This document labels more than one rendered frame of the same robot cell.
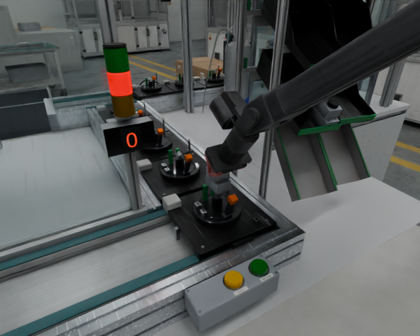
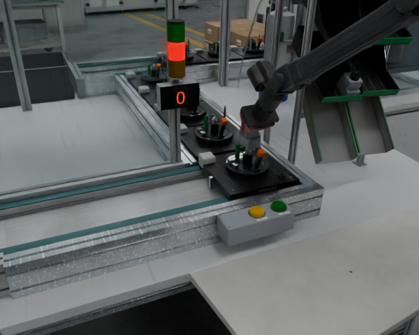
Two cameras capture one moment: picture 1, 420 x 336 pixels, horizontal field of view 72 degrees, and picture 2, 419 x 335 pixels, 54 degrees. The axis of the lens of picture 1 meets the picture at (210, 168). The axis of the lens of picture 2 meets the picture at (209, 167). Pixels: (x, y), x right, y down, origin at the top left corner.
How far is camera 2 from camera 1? 52 cm
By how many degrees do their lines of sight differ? 4
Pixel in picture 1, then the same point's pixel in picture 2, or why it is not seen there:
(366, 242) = (385, 208)
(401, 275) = (409, 232)
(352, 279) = (362, 232)
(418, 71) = not seen: outside the picture
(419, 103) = not seen: outside the picture
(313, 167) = (339, 135)
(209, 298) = (237, 221)
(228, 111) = (261, 76)
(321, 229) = (345, 195)
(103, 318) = (156, 224)
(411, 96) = not seen: outside the picture
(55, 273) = (111, 203)
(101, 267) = (147, 202)
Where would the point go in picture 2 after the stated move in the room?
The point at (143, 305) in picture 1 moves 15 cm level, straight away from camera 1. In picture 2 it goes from (185, 221) to (175, 191)
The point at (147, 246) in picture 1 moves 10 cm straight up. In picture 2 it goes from (184, 191) to (183, 164)
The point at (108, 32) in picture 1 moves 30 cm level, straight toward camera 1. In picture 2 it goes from (171, 11) to (190, 34)
